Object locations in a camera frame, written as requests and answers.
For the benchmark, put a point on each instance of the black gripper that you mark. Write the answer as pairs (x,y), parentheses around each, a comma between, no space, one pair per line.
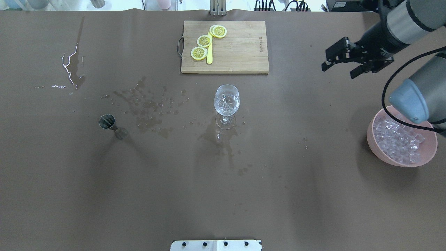
(377,44)

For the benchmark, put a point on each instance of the steel jigger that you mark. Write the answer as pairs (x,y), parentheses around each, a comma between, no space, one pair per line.
(108,122)

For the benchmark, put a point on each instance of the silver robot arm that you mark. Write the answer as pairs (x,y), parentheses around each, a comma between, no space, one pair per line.
(414,95)

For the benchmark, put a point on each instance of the pink bowl of ice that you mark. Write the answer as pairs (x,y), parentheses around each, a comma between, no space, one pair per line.
(398,144)

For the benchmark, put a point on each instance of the clear wine glass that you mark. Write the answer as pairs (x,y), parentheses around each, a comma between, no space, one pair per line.
(226,104)

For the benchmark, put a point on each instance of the bamboo cutting board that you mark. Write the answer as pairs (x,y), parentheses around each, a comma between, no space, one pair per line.
(244,49)

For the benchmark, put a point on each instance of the lemon slice far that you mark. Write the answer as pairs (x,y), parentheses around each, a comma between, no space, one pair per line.
(218,31)

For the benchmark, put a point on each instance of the lemon slice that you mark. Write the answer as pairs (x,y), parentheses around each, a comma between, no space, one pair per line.
(204,41)
(218,31)
(199,53)

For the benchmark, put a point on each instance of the lemon slice middle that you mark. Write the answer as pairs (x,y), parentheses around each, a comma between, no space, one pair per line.
(204,41)

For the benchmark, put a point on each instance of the lemon slice near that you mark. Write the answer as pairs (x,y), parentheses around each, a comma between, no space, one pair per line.
(199,53)

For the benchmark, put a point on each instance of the pink plastic cup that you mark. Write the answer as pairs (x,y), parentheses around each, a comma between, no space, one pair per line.
(164,4)

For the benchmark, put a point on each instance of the aluminium frame post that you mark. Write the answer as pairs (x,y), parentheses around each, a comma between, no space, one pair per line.
(218,8)

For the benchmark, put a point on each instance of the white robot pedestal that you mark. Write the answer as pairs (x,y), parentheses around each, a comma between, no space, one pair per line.
(217,245)

